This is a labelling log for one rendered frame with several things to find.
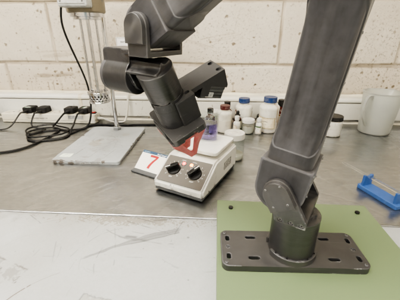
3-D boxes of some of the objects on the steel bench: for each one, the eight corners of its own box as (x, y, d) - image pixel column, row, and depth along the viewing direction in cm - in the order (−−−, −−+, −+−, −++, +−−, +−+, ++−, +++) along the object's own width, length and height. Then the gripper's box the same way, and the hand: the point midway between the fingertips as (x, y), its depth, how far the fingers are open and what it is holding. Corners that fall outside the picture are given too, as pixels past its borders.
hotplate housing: (202, 204, 58) (202, 171, 55) (153, 189, 64) (151, 159, 60) (238, 163, 76) (240, 137, 73) (197, 155, 82) (197, 130, 78)
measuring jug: (374, 142, 91) (387, 98, 85) (339, 131, 101) (348, 91, 95) (402, 133, 99) (415, 92, 93) (367, 123, 110) (377, 86, 104)
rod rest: (406, 208, 57) (412, 193, 55) (394, 211, 56) (400, 196, 54) (366, 184, 66) (370, 171, 64) (356, 187, 65) (359, 174, 63)
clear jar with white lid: (247, 157, 80) (249, 131, 77) (236, 163, 76) (237, 137, 73) (231, 151, 84) (232, 127, 80) (219, 158, 80) (219, 132, 76)
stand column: (119, 130, 99) (87, -120, 71) (112, 130, 99) (77, -120, 71) (122, 128, 101) (91, -115, 73) (114, 128, 101) (81, -115, 73)
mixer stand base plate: (119, 165, 75) (118, 161, 75) (50, 163, 76) (49, 159, 76) (145, 129, 103) (145, 127, 102) (94, 128, 104) (94, 125, 103)
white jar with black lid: (342, 138, 94) (347, 118, 92) (322, 137, 95) (326, 117, 92) (336, 131, 101) (340, 113, 98) (317, 130, 101) (321, 112, 99)
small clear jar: (255, 131, 101) (256, 118, 99) (252, 135, 97) (253, 121, 95) (243, 130, 103) (243, 116, 100) (239, 133, 99) (240, 119, 97)
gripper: (134, 90, 46) (165, 146, 58) (161, 120, 39) (189, 176, 51) (168, 70, 47) (191, 129, 59) (198, 96, 41) (218, 156, 52)
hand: (189, 148), depth 54 cm, fingers closed
